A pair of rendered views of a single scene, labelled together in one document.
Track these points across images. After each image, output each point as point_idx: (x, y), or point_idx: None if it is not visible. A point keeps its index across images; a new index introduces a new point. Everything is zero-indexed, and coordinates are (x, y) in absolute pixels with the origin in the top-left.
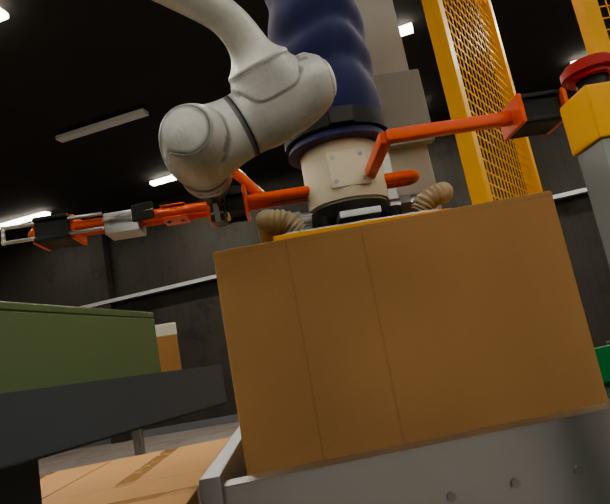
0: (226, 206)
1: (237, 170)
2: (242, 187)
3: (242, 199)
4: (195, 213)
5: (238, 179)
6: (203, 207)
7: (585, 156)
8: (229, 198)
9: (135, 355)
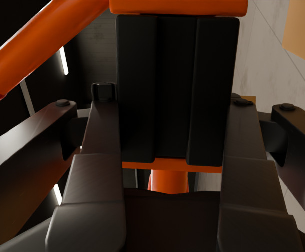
0: (206, 100)
1: (45, 17)
2: (126, 8)
3: (184, 18)
4: (186, 191)
5: (81, 20)
6: (176, 172)
7: None
8: (167, 77)
9: None
